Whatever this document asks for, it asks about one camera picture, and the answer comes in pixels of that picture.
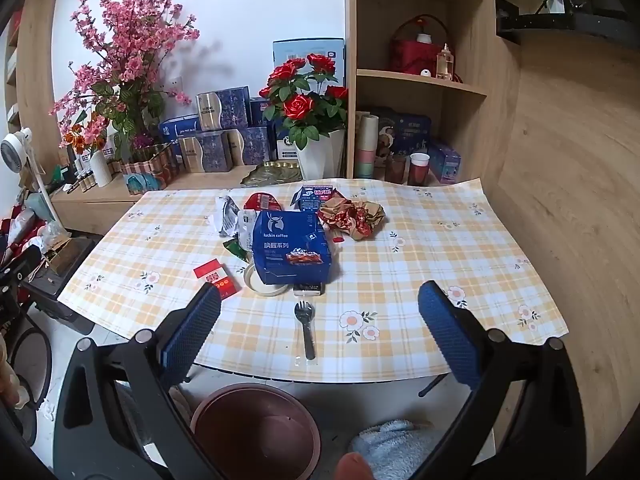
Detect red white printed bag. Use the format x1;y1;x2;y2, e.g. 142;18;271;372
0;205;56;261

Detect clear glass bottle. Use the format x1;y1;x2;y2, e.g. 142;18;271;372
436;44;455;81

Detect blue white milk box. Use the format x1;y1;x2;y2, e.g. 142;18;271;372
275;125;301;161

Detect small purple blue box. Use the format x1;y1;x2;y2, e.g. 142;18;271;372
427;140;463;184

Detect clear round lid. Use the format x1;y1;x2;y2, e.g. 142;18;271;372
242;262;291;296

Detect light blue fuzzy cloth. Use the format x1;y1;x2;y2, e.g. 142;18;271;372
348;419;451;480

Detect red rose plant white pot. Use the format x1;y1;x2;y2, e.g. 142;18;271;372
258;52;349;180

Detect white plastic packet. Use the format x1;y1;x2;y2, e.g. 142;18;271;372
236;209;258;253

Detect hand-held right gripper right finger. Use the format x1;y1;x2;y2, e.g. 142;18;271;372
410;280;586;480

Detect blue milk carton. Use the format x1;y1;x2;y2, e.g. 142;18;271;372
290;185;343;213

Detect gold tray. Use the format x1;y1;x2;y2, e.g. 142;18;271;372
239;161;303;188

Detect blue tissue box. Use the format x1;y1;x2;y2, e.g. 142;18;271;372
159;114;201;143

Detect blue coffee box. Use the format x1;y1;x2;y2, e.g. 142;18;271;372
251;209;333;285

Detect brown plastic bin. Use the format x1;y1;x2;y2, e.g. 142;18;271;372
190;384;322;480

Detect yellow plaid tablecloth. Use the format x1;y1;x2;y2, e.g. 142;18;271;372
57;177;571;385

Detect row of small bottles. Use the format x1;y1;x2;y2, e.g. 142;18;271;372
60;167;98;196

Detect brown glass cup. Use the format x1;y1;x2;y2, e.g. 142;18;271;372
385;154;407;184

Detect black plastic fork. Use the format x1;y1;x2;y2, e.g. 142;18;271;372
294;301;317;361

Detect white desk fan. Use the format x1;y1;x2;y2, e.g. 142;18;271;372
0;127;63;228

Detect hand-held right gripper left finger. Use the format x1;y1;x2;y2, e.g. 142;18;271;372
52;282;226;480

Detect red basket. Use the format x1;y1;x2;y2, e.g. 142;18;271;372
389;14;453;77

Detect person's left hand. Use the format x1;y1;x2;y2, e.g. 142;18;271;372
0;332;28;408

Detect crushed red can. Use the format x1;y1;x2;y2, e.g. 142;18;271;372
244;191;283;212

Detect crumpled red gold wrapper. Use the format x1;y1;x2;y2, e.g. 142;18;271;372
318;197;387;241

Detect large blue white box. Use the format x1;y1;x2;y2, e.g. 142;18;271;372
272;37;346;88

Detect black case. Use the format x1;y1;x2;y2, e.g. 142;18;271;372
22;236;98;336

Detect white ribbed vase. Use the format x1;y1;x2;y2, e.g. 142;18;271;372
90;146;113;188

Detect red paper cup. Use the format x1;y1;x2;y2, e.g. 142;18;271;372
407;152;431;187

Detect white printed wrapper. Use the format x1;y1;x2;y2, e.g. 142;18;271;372
207;195;246;236

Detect small red packet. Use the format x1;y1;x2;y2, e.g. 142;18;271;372
193;258;237;300

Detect large blue gift box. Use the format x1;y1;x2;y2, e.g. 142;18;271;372
370;107;432;161

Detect striped flower planter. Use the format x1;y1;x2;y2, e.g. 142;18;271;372
120;144;176;196

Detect black wall shelf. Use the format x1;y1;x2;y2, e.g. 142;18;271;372
495;5;640;48

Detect stack of paper cups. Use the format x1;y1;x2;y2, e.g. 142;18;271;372
354;114;380;180

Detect pink blossom bouquet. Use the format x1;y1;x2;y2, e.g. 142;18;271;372
50;0;201;161

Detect green packet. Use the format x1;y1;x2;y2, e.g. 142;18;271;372
222;237;256;261

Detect blue silver gift box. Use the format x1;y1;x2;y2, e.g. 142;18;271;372
227;127;273;167
177;131;231;173
196;86;251;131

